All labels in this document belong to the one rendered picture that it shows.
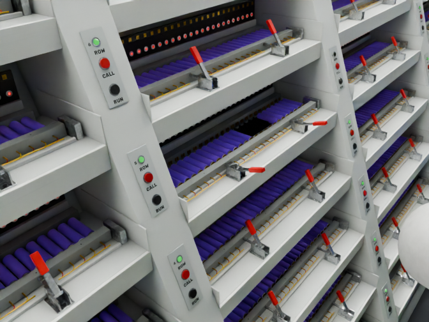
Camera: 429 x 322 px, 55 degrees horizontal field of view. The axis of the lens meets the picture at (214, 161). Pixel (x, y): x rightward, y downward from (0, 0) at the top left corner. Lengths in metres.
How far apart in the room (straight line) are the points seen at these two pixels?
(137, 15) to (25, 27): 0.20
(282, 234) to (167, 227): 0.38
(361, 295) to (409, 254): 0.97
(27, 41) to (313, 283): 0.90
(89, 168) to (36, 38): 0.20
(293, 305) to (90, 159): 0.68
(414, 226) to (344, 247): 0.84
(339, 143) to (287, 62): 0.33
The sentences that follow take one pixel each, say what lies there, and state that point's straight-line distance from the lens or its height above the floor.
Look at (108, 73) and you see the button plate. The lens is 0.69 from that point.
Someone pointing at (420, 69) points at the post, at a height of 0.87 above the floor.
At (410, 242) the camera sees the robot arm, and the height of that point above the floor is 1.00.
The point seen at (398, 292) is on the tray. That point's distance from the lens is 1.76.
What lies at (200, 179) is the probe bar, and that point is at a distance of 0.86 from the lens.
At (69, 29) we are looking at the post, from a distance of 0.68.
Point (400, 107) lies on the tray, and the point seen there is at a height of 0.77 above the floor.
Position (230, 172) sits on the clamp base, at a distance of 0.90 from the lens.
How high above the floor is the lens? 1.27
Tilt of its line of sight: 17 degrees down
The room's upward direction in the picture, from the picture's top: 18 degrees counter-clockwise
